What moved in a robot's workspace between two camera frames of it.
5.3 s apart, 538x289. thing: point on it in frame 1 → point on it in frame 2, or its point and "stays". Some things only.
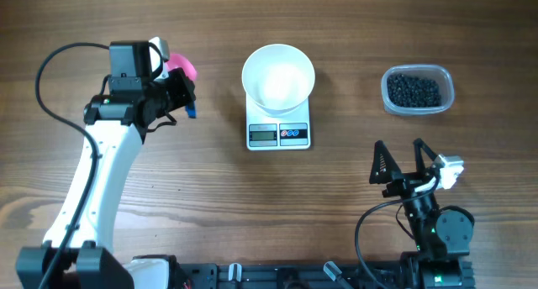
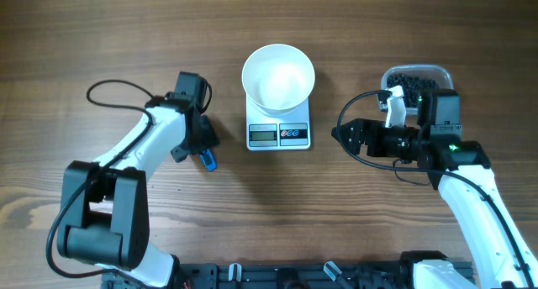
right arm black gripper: (404, 182) → (361, 128)
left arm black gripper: (185, 86) → (210, 139)
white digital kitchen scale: (264, 132) stays
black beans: (409, 91) stays
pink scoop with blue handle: (179, 60) → (208, 160)
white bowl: (278, 78) stays
